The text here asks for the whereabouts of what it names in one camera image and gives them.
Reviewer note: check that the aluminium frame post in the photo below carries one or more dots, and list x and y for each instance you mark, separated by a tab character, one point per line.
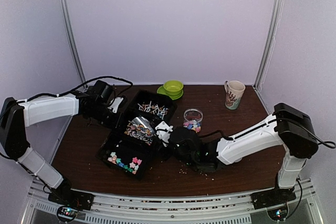
71	40
269	44

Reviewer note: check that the coral pattern ceramic mug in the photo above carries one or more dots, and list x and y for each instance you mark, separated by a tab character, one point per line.
234	92

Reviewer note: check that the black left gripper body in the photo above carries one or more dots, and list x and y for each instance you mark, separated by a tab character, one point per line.
104	119

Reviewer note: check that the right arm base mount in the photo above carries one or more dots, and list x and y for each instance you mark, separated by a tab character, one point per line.
275	201

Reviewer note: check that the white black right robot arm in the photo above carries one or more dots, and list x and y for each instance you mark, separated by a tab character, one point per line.
287	127

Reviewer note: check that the front aluminium rail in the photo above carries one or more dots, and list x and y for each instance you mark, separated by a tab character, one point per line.
230	208

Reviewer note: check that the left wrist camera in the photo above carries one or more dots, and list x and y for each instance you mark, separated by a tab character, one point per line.
116	104

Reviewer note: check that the green bowl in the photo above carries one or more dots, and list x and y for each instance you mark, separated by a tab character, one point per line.
173	87

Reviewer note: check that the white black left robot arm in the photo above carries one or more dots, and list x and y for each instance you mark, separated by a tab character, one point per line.
17	115

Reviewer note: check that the black three-compartment candy tray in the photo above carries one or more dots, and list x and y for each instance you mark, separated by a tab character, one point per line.
125	148

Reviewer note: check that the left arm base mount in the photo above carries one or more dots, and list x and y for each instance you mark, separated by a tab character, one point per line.
71	201

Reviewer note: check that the right aluminium frame post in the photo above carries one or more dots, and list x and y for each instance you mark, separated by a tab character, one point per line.
269	44

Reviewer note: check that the green saucer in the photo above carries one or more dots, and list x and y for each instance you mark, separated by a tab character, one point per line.
162	91

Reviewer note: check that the clear plastic jar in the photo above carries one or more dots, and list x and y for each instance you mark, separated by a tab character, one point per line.
193	119

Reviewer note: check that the left aluminium frame post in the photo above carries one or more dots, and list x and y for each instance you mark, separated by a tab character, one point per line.
71	40

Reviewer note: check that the silver metal scoop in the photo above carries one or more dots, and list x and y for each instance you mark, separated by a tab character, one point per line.
143	126

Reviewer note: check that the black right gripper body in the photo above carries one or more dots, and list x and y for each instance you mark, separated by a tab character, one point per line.
164	155

